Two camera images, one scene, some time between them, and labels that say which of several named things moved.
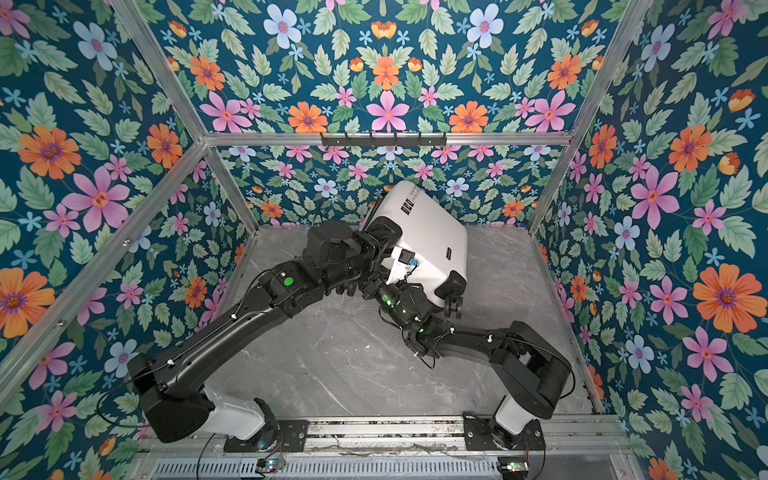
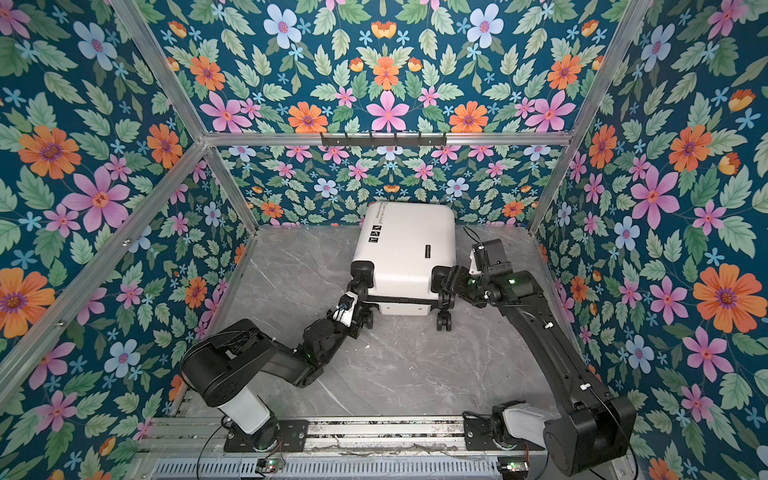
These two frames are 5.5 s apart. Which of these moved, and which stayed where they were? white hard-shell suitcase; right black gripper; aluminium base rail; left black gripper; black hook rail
Moved: right black gripper; left black gripper; white hard-shell suitcase
Stayed: aluminium base rail; black hook rail
